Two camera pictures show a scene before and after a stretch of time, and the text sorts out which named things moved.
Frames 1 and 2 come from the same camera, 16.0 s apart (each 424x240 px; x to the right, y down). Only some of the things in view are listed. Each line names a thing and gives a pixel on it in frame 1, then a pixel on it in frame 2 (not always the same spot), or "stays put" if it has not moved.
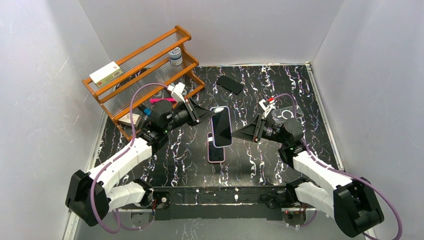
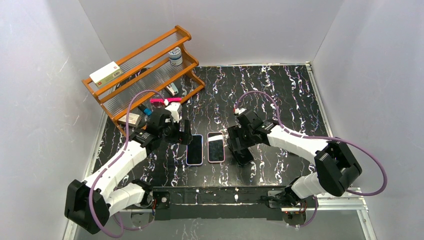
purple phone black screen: [215, 154] stays put
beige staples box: [126, 120] stays put
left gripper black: [191, 112] -> [182, 133]
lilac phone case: [221, 127] -> [194, 151]
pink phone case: [215, 154] stays put
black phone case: [229, 84] -> [242, 157]
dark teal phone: [222, 127] -> [194, 150]
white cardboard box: [106, 74] stays put
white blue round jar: [175, 56] stays put
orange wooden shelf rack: [167, 66] stays put
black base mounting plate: [217, 203] stays put
